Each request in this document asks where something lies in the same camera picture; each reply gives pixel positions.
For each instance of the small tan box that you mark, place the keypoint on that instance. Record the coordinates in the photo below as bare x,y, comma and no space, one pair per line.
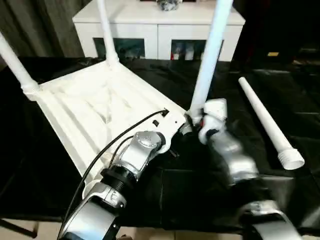
273,54

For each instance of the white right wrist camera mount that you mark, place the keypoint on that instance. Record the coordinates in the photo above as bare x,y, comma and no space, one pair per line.
215,115

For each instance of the white sideboard with glass doors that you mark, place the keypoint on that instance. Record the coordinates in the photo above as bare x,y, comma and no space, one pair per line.
155,30

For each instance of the black tripod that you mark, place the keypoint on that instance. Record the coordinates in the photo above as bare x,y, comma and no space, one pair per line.
20,228

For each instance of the white plastic table top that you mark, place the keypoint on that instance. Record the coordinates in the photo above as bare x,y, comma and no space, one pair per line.
100,112

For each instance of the dark robot body part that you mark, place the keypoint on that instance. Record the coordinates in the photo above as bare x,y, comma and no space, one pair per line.
123,237

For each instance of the small white bottle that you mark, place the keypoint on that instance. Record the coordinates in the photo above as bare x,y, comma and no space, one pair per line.
189,53

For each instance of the black plastic cover mat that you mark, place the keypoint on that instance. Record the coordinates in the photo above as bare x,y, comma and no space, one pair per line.
187,195

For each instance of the grey curtain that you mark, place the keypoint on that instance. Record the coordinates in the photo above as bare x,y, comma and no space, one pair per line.
37,25

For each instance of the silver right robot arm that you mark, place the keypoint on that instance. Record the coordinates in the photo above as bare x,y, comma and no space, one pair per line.
235,155

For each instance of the white plastic table leg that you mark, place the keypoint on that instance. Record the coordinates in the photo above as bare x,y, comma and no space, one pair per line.
15,67
107,32
265,120
210,62

